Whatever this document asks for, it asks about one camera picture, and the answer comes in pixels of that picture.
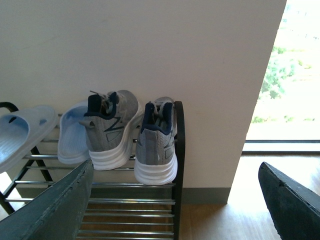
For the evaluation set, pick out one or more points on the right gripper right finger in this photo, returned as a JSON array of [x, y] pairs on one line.
[[294, 209]]

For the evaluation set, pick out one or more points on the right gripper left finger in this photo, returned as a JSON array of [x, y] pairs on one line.
[[55, 214]]

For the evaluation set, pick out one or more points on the light blue slipper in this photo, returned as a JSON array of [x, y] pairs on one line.
[[72, 146], [22, 130]]

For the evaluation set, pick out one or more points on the grey knit sneaker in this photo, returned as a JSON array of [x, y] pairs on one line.
[[156, 161], [110, 121]]

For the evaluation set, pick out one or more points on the black metal shoe rack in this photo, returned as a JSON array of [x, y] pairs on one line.
[[119, 208]]

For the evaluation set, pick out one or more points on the grey window frame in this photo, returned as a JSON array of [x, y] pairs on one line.
[[279, 147]]

